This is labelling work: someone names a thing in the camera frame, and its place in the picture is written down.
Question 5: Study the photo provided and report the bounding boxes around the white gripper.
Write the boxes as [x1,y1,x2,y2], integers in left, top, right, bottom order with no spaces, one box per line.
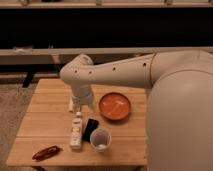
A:
[71,84,94,112]

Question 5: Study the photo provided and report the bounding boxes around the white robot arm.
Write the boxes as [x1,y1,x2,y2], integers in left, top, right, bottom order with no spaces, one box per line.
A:
[60,50,213,171]

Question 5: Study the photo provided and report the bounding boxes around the white rectangular box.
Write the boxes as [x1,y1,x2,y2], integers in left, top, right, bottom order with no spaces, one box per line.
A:
[68,97,74,112]

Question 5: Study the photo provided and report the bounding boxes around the white plastic bottle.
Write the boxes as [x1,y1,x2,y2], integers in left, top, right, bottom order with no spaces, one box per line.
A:
[70,112,83,149]

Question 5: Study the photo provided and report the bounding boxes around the black phone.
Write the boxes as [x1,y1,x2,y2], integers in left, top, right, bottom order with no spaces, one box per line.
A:
[83,119,99,142]

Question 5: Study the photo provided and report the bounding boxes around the orange bowl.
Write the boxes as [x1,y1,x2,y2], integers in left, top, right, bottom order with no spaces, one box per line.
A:
[98,92,131,121]

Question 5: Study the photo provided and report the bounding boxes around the wooden table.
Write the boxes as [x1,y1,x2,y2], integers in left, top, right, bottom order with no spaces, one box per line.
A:
[7,79,147,166]

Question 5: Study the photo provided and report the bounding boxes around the clear plastic cup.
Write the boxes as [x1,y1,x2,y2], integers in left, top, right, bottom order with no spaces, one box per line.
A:
[90,128,111,152]

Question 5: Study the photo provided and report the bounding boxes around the red-brown chili pepper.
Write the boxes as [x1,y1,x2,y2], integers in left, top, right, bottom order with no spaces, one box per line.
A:
[32,146,60,160]

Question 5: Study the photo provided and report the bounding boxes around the long wooden shelf rail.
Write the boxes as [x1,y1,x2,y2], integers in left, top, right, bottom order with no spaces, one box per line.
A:
[0,46,213,65]

